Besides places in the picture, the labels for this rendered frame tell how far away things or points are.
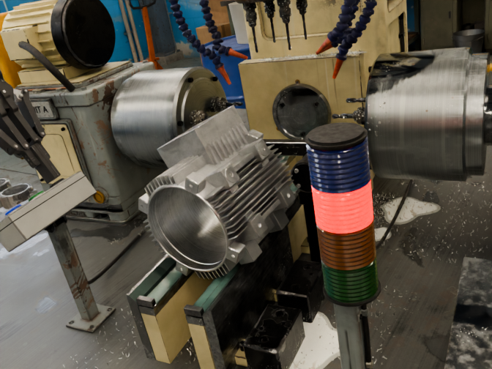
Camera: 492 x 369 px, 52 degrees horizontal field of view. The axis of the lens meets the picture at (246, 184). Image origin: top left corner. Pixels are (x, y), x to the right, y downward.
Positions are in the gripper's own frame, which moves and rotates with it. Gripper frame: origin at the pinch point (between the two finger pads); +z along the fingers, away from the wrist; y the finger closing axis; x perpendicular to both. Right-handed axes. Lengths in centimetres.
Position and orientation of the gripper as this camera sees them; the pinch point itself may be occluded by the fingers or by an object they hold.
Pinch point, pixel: (42, 163)
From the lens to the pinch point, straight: 98.5
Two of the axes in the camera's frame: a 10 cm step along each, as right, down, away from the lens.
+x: -7.1, 3.6, 6.0
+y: 4.3, -4.5, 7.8
